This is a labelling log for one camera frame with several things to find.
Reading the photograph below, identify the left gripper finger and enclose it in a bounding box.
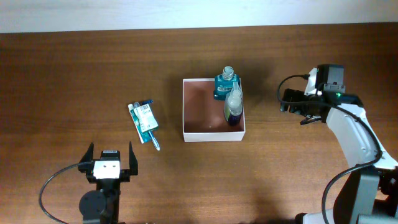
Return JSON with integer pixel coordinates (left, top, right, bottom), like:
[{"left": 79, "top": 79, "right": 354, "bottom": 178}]
[
  {"left": 80, "top": 142, "right": 94, "bottom": 163},
  {"left": 129, "top": 142, "right": 138, "bottom": 175}
]

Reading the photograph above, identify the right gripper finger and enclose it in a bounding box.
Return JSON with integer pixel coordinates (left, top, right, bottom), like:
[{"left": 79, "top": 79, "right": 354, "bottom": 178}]
[
  {"left": 280, "top": 88, "right": 306, "bottom": 113},
  {"left": 300, "top": 116, "right": 321, "bottom": 125}
]

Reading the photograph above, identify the green white floss packet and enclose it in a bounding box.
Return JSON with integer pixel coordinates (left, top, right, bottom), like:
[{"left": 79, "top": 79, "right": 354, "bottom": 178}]
[{"left": 133, "top": 104, "right": 159, "bottom": 133}]

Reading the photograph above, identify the blue white toothbrush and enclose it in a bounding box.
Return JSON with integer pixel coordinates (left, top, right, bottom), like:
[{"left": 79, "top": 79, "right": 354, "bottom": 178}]
[{"left": 133, "top": 102, "right": 160, "bottom": 151}]

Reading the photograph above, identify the clear spray bottle blue liquid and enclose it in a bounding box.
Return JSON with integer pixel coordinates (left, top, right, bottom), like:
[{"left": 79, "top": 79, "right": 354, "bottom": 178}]
[{"left": 224, "top": 82, "right": 243, "bottom": 126}]

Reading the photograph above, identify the blue disposable razor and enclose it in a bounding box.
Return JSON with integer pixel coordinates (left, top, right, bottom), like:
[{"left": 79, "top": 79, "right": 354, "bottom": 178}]
[{"left": 140, "top": 100, "right": 154, "bottom": 106}]

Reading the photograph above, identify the teal mouthwash bottle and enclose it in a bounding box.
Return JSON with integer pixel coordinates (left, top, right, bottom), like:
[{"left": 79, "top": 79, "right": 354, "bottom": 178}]
[{"left": 213, "top": 66, "right": 240, "bottom": 100}]

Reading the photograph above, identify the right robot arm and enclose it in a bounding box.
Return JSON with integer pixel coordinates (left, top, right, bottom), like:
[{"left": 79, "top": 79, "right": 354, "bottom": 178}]
[{"left": 277, "top": 64, "right": 397, "bottom": 224}]

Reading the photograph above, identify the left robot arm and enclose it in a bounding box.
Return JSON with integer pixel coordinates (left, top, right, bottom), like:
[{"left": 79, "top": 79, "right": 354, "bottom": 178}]
[{"left": 78, "top": 143, "right": 138, "bottom": 224}]

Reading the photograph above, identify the white teal toothpaste tube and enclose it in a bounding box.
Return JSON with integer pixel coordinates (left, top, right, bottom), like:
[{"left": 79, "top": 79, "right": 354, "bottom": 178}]
[{"left": 127, "top": 104, "right": 151, "bottom": 144}]

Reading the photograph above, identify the white cardboard box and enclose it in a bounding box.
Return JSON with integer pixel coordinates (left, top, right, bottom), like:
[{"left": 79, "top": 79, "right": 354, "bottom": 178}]
[{"left": 182, "top": 78, "right": 246, "bottom": 142}]

